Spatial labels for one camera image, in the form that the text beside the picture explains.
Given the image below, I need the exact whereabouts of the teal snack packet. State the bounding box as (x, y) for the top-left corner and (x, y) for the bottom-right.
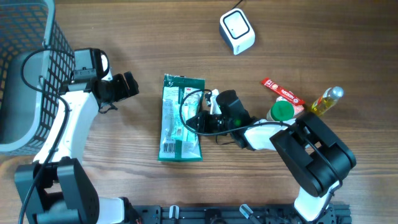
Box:
(170, 104), (200, 142)

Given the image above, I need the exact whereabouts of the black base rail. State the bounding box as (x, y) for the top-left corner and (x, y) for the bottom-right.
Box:
(124, 203), (352, 224)

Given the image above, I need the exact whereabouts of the green sponge package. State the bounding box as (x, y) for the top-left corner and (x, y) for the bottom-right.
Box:
(158, 74), (205, 162)

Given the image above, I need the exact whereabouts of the left camera cable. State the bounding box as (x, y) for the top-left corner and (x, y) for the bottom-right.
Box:
(17, 48), (75, 224)

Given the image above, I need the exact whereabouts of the red coffee stick sachet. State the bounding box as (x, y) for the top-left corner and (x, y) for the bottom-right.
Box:
(261, 78), (305, 106)

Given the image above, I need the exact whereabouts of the white barcode scanner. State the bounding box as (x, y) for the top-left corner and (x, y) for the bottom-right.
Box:
(219, 8), (256, 55)

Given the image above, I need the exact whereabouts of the yellow dish soap bottle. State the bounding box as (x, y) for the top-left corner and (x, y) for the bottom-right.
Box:
(310, 86), (344, 116)

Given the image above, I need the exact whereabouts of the grey plastic mesh basket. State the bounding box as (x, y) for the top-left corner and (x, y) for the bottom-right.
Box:
(1, 0), (75, 156)

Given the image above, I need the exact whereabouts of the green lidded cup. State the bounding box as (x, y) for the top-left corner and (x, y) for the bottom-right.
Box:
(266, 101), (294, 121)

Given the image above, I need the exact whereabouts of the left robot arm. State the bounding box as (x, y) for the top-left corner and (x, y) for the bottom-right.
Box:
(14, 48), (142, 223)

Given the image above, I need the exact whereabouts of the red tissue pack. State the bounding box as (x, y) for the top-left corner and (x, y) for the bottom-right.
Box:
(276, 96), (304, 116)

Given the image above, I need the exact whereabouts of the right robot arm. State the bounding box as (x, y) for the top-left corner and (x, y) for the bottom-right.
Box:
(178, 90), (356, 223)

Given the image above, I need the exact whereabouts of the camera cable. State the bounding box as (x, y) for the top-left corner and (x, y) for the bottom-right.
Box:
(17, 48), (75, 224)
(178, 88), (343, 223)

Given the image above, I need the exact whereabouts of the right camera cable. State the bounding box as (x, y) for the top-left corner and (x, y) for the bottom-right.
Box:
(178, 88), (343, 223)

